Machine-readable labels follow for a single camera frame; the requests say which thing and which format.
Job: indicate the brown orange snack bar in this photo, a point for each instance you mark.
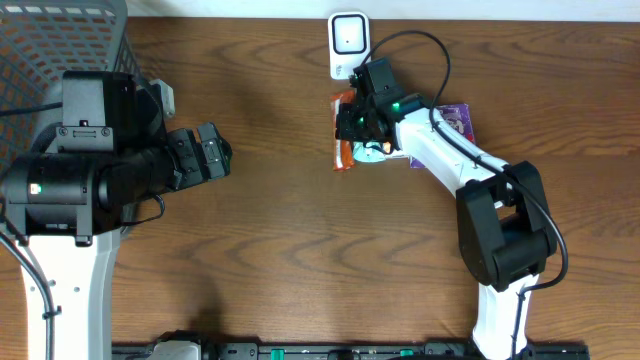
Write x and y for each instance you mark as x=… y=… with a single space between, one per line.
x=343 y=157

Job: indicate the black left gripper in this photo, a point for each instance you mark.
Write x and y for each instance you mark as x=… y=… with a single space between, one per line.
x=198 y=156

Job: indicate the teal snack wrapper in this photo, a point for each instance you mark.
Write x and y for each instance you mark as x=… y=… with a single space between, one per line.
x=369 y=152

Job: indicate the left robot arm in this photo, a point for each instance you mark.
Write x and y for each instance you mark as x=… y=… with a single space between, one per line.
x=64 y=201

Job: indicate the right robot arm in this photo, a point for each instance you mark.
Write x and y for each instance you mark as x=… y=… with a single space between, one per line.
x=504 y=233

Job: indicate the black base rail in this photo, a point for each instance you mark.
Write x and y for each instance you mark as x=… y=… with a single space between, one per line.
x=431 y=350

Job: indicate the red purple snack packet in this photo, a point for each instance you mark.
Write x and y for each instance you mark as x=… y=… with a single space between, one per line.
x=460 y=120

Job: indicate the grey plastic mesh basket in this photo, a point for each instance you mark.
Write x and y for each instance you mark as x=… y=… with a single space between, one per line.
x=42 y=39

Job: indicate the white barcode scanner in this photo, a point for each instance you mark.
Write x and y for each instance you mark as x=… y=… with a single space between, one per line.
x=349 y=42

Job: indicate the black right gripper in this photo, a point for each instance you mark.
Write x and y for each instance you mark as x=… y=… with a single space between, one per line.
x=343 y=128

